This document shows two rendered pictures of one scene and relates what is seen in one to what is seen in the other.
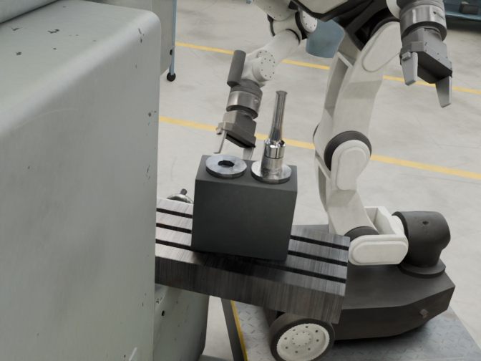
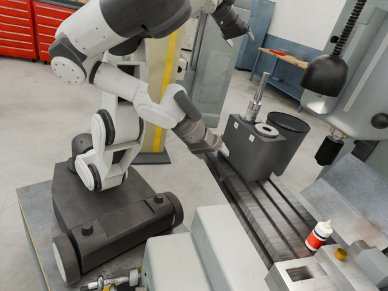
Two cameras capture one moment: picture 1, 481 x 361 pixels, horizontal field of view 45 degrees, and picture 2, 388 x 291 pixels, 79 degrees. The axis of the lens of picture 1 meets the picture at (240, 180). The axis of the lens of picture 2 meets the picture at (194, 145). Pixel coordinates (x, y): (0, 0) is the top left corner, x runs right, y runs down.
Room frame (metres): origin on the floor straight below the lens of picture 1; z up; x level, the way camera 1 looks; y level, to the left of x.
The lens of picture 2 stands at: (1.80, 0.56, 1.49)
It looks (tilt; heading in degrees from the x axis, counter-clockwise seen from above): 30 degrees down; 235
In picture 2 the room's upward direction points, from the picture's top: 14 degrees clockwise
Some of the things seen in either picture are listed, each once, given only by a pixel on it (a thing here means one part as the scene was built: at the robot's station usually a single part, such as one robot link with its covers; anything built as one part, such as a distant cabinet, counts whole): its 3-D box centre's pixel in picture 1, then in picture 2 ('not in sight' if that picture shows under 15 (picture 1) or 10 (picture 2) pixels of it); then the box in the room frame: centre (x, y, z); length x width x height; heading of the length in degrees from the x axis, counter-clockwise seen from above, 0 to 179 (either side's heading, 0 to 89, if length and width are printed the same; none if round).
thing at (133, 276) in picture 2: not in sight; (111, 281); (1.67, 0.06, 0.53); 0.22 x 0.06 x 0.06; 171
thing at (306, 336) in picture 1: (300, 337); (169, 209); (1.30, -0.23, 0.50); 0.20 x 0.05 x 0.20; 103
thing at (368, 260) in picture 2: not in sight; (373, 268); (1.21, 0.52, 1.07); 0.06 x 0.05 x 0.06; 78
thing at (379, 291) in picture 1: (353, 256); (104, 185); (1.61, -0.41, 0.59); 0.64 x 0.52 x 0.33; 103
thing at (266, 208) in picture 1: (244, 205); (249, 144); (1.12, -0.01, 1.05); 0.22 x 0.12 x 0.20; 89
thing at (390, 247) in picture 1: (367, 235); (102, 168); (1.61, -0.44, 0.68); 0.21 x 0.20 x 0.13; 103
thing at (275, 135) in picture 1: (278, 117); (261, 88); (1.12, -0.06, 1.27); 0.03 x 0.03 x 0.11
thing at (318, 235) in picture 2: not in sight; (320, 233); (1.17, 0.39, 1.01); 0.04 x 0.04 x 0.11
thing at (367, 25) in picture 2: not in sight; (342, 64); (1.28, 0.27, 1.44); 0.04 x 0.04 x 0.21; 81
